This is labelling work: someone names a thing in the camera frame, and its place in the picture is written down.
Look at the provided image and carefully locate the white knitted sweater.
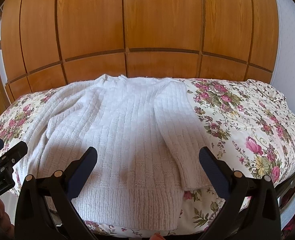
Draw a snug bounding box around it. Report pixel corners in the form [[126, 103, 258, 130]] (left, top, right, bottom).
[[18, 75, 209, 231]]

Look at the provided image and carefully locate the person's left hand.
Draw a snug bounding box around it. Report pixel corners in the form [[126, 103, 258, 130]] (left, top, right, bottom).
[[0, 199, 15, 239]]

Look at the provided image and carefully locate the floral bedspread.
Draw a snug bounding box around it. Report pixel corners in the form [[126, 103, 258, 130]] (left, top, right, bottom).
[[0, 79, 295, 237]]

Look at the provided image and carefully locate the wooden wardrobe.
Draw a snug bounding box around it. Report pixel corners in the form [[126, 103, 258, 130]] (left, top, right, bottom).
[[1, 0, 279, 101]]

